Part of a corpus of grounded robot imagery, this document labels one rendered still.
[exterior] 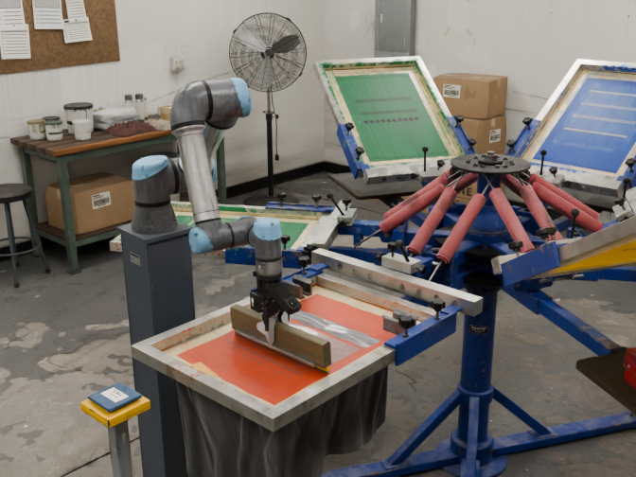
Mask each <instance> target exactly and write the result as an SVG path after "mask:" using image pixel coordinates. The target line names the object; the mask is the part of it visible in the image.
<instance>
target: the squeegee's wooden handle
mask: <svg viewBox="0 0 636 477"><path fill-rule="evenodd" d="M230 313H231V322H232V329H238V328H239V329H241V330H243V331H245V332H248V333H250V334H252V335H255V336H257V337H258V338H261V339H263V340H265V341H267V338H266V335H264V334H263V333H262V332H260V331H259V330H258V329H257V327H256V325H257V323H260V322H262V314H261V313H258V312H256V311H253V310H251V309H247V308H245V307H243V306H241V305H238V304H235V305H233V306H231V307H230ZM267 342H268V341H267ZM274 345H278V346H280V347H283V348H285V349H287V350H289V351H291V352H293V353H295V354H298V355H300V356H302V357H305V358H307V359H309V360H311V361H314V362H316V365H317V366H320V367H322V368H324V369H325V368H326V367H328V366H330V365H331V350H330V342H329V341H327V340H324V339H322V338H319V337H317V336H315V335H312V334H310V333H307V332H306V331H303V330H301V329H298V328H296V327H292V326H289V325H287V324H284V323H282V322H280V321H277V320H275V325H274Z"/></svg>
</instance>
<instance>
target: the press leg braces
mask: <svg viewBox="0 0 636 477"><path fill-rule="evenodd" d="M493 398H494V399H495V400H496V401H498V402H499V403H500V404H502V405H503V406H504V408H506V409H507V410H508V411H510V412H511V413H512V414H513V415H515V416H516V417H518V418H519V419H520V420H521V421H523V422H524V423H525V424H526V425H528V426H529V427H530V428H532V429H533V430H529V431H528V432H529V433H530V434H531V435H532V436H533V437H534V438H535V439H536V440H538V439H542V438H547V437H552V436H557V435H558V434H557V433H556V432H555V431H554V430H553V429H552V428H550V427H544V426H543V425H542V424H541V423H539V422H538V421H537V420H536V419H534V418H533V417H532V416H531V415H529V414H528V413H527V412H525V411H524V410H523V409H522V408H521V407H520V406H519V405H517V404H516V403H515V402H514V401H512V400H511V399H510V398H509V397H507V396H506V395H505V394H503V393H502V392H501V391H500V390H498V389H497V388H496V387H494V386H493ZM479 401H480V398H479V397H469V410H468V442H467V456H466V468H465V477H475V470H476V457H477V442H478V424H479ZM461 402H462V394H461V393H460V392H459V391H458V390H457V389H456V390H455V391H454V392H453V393H452V394H451V395H450V396H449V397H448V398H447V399H446V400H445V401H444V402H443V403H442V404H441V405H440V406H439V407H438V408H437V409H436V410H435V411H434V412H433V413H432V414H431V415H430V416H429V417H428V418H427V419H426V420H425V421H424V422H423V423H422V424H421V425H420V426H419V427H418V428H417V429H416V430H415V432H414V433H413V434H412V435H411V436H410V437H409V438H408V439H407V440H406V441H405V442H404V443H403V444H402V445H401V446H400V447H399V448H398V449H397V450H396V451H395V452H394V453H393V454H392V455H391V456H390V457H389V458H385V459H380V461H381V463H382V464H383V466H384V467H385V469H386V470H388V469H393V468H402V467H407V466H410V465H411V464H410V462H409V461H408V459H407V458H408V457H409V456H410V454H411V453H412V452H413V451H414V450H415V449H416V448H417V447H418V446H419V445H420V444H421V443H422V442H423V441H424V440H425V439H426V438H427V437H428V436H429V435H430V434H431V433H432V432H433V431H434V430H435V429H436V428H437V427H438V426H439V425H440V424H441V423H442V422H443V421H444V420H445V419H446V418H447V417H448V416H449V415H450V414H451V413H452V412H453V410H454V409H455V408H456V407H457V406H458V405H459V404H460V403H461Z"/></svg>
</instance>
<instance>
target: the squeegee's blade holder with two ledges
mask: <svg viewBox="0 0 636 477"><path fill-rule="evenodd" d="M236 333H237V334H238V335H241V336H243V337H245V338H247V339H250V340H252V341H254V342H256V343H259V344H261V345H265V346H267V347H269V348H270V349H273V350H275V351H277V352H279V353H282V354H284V355H286V356H288V357H291V358H293V359H295V360H298V361H300V362H302V363H305V364H307V365H309V366H311V367H315V366H316V362H314V361H311V360H309V359H307V358H305V357H302V356H300V355H298V354H295V353H293V352H291V351H289V350H287V349H285V348H283V347H280V346H278V345H276V344H273V345H269V343H268V342H267V341H265V340H263V339H261V338H258V337H257V336H255V335H252V334H250V333H248V332H245V331H243V330H241V329H239V328H238V329H236Z"/></svg>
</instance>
